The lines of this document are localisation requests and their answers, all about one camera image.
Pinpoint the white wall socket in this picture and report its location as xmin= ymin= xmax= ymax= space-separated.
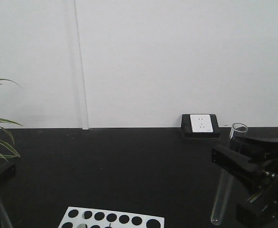
xmin=190 ymin=114 xmax=213 ymax=133

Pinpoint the long glass test tube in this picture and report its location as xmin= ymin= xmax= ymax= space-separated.
xmin=210 ymin=123 xmax=248 ymax=226

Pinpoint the white wall cable duct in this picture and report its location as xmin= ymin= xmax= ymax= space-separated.
xmin=73 ymin=0 xmax=89 ymax=130

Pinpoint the black socket mounting box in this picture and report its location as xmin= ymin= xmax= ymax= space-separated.
xmin=181 ymin=114 xmax=220 ymax=139

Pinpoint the white test tube rack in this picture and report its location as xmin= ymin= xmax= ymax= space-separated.
xmin=59 ymin=207 xmax=165 ymax=228

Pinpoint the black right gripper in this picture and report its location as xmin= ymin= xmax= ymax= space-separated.
xmin=211 ymin=136 xmax=278 ymax=228

